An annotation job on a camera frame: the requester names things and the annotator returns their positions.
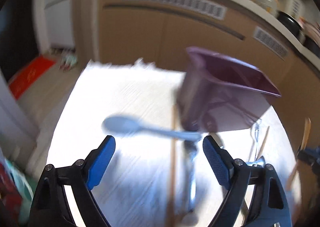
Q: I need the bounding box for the wooden spoon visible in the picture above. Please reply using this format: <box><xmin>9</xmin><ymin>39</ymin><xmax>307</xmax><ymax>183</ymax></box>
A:
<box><xmin>286</xmin><ymin>117</ymin><xmax>313</xmax><ymax>191</ymax></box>

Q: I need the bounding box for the metal spoon white ball handle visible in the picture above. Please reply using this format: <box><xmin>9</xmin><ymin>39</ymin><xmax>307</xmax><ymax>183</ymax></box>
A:
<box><xmin>182</xmin><ymin>140</ymin><xmax>198</xmax><ymax>226</ymax></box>

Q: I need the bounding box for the blue plastic spoon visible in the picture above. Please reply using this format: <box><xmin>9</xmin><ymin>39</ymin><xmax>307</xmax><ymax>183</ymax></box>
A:
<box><xmin>102</xmin><ymin>115</ymin><xmax>202</xmax><ymax>142</ymax></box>

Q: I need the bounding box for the short wooden chopstick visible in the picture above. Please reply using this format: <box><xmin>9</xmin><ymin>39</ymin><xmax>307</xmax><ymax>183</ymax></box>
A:
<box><xmin>256</xmin><ymin>126</ymin><xmax>270</xmax><ymax>160</ymax></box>

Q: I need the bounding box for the white plastic spoon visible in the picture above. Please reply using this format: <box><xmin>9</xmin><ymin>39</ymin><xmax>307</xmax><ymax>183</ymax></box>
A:
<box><xmin>248</xmin><ymin>119</ymin><xmax>261</xmax><ymax>162</ymax></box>

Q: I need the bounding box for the white textured table cloth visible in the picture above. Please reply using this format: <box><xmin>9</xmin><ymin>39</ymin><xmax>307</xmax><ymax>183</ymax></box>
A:
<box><xmin>47</xmin><ymin>60</ymin><xmax>296</xmax><ymax>226</ymax></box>

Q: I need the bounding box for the purple plastic utensil caddy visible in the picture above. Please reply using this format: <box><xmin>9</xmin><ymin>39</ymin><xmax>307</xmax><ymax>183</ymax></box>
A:
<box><xmin>177</xmin><ymin>46</ymin><xmax>281</xmax><ymax>132</ymax></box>

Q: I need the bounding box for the long wooden chopstick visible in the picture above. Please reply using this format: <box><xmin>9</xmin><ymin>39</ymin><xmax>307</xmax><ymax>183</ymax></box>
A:
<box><xmin>166</xmin><ymin>103</ymin><xmax>179</xmax><ymax>227</ymax></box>

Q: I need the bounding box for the red floor mat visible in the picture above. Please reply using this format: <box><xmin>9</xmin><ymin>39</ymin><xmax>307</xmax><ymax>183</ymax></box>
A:
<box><xmin>8</xmin><ymin>55</ymin><xmax>57</xmax><ymax>100</ymax></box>

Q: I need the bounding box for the black pot on counter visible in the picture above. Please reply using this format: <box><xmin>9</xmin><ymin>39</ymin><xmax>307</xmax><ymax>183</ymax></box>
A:
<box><xmin>276</xmin><ymin>11</ymin><xmax>302</xmax><ymax>39</ymax></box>

